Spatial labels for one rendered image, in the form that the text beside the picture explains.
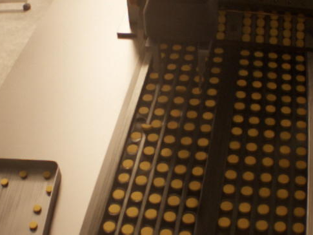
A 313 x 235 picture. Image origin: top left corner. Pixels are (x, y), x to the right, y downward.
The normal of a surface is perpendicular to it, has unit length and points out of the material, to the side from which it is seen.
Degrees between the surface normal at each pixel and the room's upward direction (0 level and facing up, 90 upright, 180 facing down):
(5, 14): 0
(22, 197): 0
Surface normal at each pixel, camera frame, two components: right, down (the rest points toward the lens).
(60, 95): -0.07, -0.72
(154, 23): -0.19, 0.69
